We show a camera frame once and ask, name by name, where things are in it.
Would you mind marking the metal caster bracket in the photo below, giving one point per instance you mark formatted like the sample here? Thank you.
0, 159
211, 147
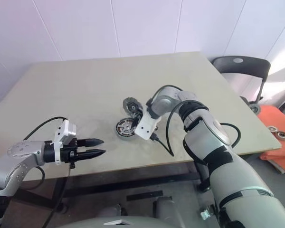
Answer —
207, 213

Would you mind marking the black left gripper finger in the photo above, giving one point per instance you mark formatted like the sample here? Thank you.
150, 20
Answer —
89, 142
90, 154

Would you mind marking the large metal bearing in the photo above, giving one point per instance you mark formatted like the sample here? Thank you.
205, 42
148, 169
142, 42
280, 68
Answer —
282, 135

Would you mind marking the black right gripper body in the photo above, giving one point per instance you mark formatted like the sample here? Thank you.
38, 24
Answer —
139, 113

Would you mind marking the large grey rounded shape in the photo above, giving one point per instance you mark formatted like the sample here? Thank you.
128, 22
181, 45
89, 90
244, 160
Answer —
167, 206

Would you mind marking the small metal bearing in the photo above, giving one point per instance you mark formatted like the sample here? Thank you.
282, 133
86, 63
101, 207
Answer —
272, 129

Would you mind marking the motor housing with copper windings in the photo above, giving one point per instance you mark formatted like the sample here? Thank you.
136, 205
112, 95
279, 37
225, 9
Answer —
123, 138

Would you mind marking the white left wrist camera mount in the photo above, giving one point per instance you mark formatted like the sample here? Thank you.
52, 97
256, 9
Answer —
65, 130

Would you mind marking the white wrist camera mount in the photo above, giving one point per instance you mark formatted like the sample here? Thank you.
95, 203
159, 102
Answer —
147, 126
65, 130

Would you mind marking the black plastic chair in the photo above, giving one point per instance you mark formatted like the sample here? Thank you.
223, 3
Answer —
242, 63

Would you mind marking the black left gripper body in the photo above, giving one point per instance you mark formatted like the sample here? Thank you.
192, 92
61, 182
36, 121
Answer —
69, 154

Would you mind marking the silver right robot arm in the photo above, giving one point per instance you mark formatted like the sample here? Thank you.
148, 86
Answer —
204, 133

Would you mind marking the orange object with wheels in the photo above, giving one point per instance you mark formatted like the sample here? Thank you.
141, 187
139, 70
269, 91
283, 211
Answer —
282, 156

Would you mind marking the grey robot torso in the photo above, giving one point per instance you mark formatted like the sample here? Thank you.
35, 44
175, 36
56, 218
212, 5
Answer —
133, 222

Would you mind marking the black metal table frame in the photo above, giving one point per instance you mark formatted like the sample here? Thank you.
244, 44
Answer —
133, 178

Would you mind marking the silver lid with circuit board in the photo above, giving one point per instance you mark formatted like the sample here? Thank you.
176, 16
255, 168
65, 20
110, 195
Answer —
131, 107

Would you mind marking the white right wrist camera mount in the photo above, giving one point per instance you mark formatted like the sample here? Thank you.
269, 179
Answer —
147, 126

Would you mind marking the black flat floor strip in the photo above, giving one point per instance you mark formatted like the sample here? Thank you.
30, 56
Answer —
144, 196

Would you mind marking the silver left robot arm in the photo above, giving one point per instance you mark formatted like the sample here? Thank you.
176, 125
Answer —
21, 152

